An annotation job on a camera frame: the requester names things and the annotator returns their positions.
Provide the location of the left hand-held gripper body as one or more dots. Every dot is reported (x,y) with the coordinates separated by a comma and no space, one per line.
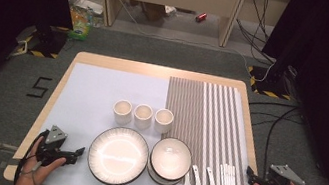
(52,153)

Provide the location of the white cup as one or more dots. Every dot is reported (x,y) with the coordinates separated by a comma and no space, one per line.
(142,116)
(163,121)
(122,112)

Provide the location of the person's left hand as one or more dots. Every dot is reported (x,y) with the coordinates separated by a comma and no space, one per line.
(37,172)

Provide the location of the striped woven placemat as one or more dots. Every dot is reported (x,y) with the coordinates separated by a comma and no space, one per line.
(190,110)

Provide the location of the black stand base hazard tape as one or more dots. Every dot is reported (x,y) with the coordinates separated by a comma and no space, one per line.
(49,43)
(266,80)

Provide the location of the green yellow plastic bag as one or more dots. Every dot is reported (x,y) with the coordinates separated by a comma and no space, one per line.
(80,26)

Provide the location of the clear plastic bag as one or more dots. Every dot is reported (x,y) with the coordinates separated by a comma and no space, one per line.
(89,4)

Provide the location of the brown cardboard box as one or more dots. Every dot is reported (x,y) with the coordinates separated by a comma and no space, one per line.
(154,12)

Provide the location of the red can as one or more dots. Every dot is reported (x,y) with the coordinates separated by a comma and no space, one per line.
(201,17)

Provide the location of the white crumpled paper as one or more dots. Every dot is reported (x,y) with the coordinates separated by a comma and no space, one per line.
(170,10)

